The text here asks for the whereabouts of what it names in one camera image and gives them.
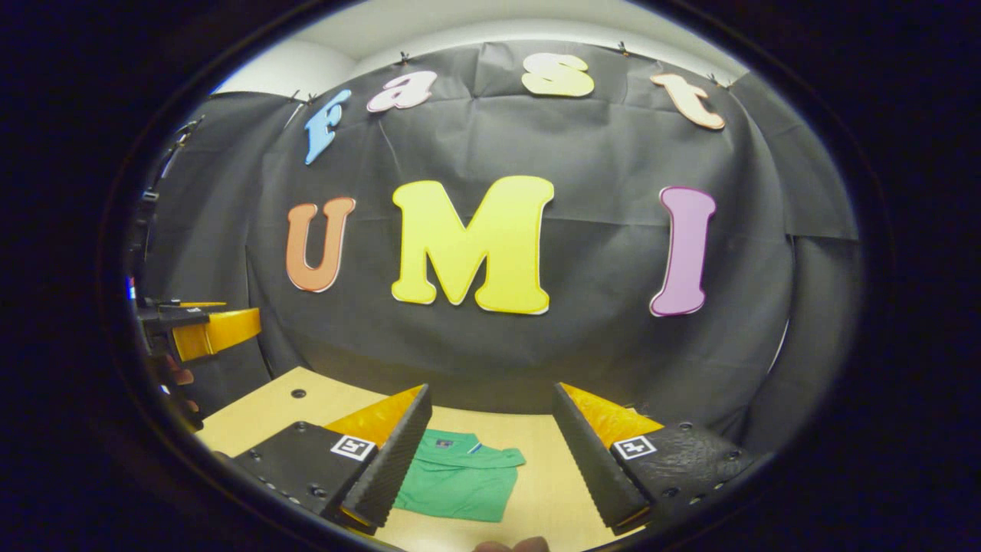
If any black backdrop cloth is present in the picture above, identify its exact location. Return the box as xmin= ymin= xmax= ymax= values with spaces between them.
xmin=134 ymin=38 xmax=863 ymax=461

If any green T-shirt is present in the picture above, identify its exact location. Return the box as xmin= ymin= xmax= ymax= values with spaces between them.
xmin=392 ymin=428 xmax=527 ymax=524

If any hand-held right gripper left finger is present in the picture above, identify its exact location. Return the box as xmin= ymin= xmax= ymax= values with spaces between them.
xmin=232 ymin=383 xmax=434 ymax=535

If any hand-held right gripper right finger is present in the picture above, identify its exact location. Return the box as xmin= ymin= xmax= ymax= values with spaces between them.
xmin=552 ymin=382 xmax=756 ymax=536

